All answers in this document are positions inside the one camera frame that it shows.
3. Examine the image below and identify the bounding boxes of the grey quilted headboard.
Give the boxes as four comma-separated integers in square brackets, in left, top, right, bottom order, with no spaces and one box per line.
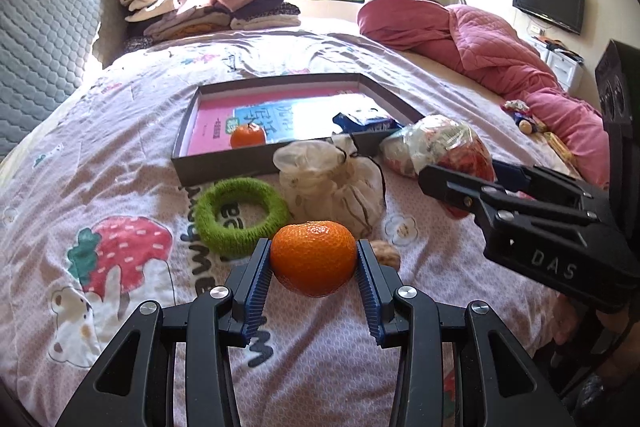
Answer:
[1,0,127,157]

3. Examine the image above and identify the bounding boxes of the dark shallow box tray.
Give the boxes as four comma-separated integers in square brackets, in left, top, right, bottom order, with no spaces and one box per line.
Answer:
[171,72,423,186]

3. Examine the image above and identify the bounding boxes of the small toys on bed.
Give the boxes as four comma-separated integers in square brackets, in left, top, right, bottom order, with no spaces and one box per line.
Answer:
[501,100,548,135]

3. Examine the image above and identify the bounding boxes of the folded clothes pile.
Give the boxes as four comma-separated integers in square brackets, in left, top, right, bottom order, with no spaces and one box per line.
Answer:
[119,0,300,52]

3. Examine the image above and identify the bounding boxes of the clear bag red contents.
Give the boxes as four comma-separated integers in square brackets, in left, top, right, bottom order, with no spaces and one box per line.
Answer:
[380,114,497,219]

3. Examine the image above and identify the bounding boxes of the large orange mandarin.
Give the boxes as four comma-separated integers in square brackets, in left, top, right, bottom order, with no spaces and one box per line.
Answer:
[269,221,357,298]

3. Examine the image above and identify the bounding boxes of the beige mesh drawstring bag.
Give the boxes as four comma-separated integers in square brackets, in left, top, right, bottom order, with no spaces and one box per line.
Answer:
[272,134,386,239]

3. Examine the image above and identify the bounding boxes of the brown walnut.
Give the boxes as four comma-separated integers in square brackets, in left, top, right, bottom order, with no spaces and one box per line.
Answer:
[370,239,401,272]

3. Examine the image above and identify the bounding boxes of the white storage drawers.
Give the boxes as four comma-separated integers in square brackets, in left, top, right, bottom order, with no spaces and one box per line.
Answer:
[529,38,585,94]

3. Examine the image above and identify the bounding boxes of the pink quilted blanket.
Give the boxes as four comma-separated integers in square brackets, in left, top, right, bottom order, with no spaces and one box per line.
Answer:
[357,0,610,188]

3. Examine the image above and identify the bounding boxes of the small orange in tray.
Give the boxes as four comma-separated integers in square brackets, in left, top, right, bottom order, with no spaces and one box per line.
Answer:
[229,122,267,148]

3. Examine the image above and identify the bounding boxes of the blue cookie packet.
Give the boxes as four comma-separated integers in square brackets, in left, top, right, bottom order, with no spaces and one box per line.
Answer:
[332,107,401,133]

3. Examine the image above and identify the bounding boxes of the green fuzzy ring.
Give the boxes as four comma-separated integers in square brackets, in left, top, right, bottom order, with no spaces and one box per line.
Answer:
[193,176,292,259]

